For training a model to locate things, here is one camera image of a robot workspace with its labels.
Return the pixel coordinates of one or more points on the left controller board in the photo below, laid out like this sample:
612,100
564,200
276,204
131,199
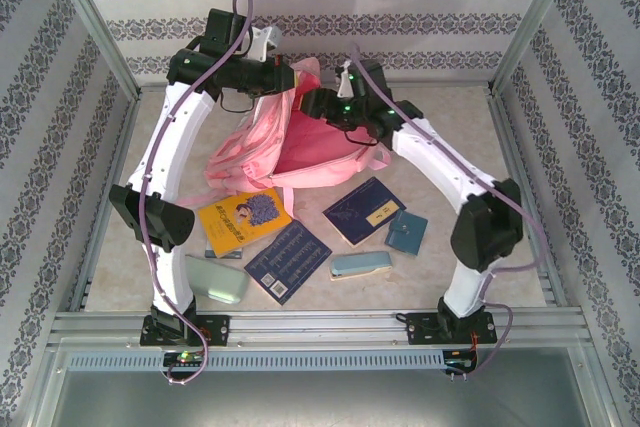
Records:
184,358

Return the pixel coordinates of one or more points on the teal blue wallet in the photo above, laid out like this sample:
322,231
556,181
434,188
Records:
406,234

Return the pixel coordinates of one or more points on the controller board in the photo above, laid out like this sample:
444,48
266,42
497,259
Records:
184,358
459,364

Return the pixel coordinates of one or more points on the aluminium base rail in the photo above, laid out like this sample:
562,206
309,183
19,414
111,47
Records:
320,327

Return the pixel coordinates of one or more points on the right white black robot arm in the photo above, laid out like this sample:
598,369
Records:
440,162

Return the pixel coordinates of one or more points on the pale green glasses case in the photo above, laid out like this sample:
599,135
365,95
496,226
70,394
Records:
220,282

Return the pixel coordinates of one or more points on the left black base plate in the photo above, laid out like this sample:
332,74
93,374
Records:
215,329

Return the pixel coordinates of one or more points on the light blue stapler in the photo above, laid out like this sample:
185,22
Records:
360,266

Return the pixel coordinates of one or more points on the aluminium frame post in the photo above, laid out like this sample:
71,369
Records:
537,22
95,22

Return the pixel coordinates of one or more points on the grey notebook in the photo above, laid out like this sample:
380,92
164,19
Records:
235,255

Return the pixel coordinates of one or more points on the navy book yellow label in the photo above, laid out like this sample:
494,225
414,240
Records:
350,212

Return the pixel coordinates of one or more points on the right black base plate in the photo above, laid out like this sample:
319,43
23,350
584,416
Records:
422,329

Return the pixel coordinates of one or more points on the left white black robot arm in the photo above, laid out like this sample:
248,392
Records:
175,147

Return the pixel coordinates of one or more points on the pink backpack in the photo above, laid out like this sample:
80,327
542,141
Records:
320,147

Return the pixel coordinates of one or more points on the right controller board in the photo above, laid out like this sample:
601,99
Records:
459,364

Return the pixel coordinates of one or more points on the aluminium side rail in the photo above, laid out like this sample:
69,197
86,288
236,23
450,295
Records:
122,147
506,122

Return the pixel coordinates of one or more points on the dark blue booklet white text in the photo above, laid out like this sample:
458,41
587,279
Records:
287,259

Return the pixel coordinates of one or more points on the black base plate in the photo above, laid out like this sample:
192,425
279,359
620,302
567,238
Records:
422,329
215,329

